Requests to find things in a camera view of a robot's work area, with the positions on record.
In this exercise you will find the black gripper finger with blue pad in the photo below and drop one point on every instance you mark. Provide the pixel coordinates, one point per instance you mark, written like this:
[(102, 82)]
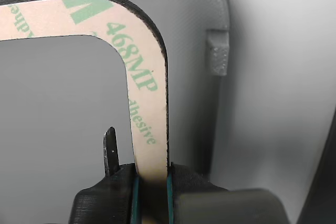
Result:
[(210, 205), (105, 203)]

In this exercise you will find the black frame with adhesive liner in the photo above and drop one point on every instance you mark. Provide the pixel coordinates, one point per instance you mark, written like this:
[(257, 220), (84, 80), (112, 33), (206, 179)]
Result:
[(147, 64)]

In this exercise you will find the gray plastic box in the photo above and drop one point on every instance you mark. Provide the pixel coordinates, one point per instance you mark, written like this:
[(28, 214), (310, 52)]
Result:
[(189, 51)]

